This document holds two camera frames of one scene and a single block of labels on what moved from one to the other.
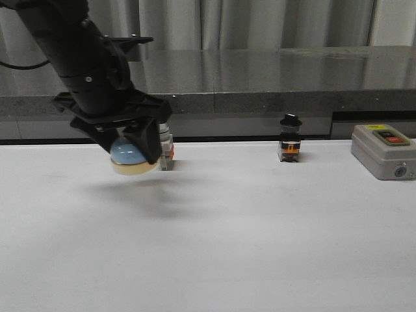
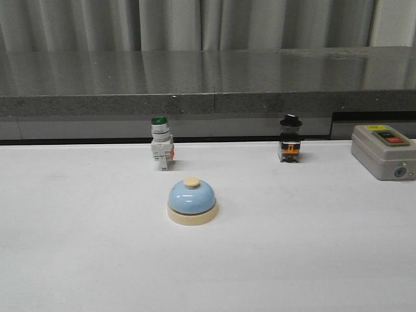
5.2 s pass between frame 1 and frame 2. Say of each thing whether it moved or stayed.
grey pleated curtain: stayed
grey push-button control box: stayed
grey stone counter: stayed
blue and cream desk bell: moved
